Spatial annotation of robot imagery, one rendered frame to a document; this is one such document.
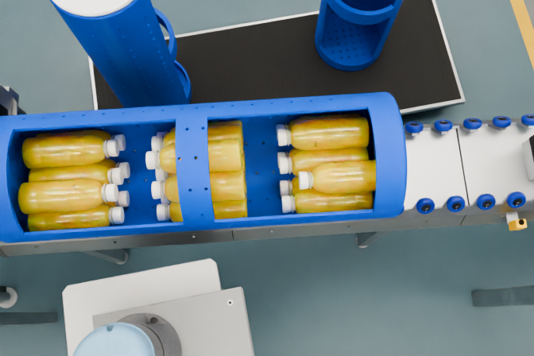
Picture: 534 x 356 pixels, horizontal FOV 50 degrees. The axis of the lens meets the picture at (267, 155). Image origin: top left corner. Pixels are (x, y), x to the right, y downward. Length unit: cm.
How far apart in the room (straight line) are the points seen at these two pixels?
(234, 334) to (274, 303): 123
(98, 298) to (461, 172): 92
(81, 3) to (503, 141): 114
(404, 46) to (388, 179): 138
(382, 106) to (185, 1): 167
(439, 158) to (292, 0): 140
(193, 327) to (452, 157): 80
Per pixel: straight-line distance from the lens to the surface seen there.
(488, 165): 157
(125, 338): 93
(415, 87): 245
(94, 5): 158
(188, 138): 118
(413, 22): 258
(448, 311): 245
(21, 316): 217
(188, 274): 121
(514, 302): 212
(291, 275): 235
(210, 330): 113
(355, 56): 246
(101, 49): 174
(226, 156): 121
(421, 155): 153
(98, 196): 129
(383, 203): 123
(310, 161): 130
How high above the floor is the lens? 235
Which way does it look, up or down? 75 degrees down
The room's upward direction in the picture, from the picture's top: straight up
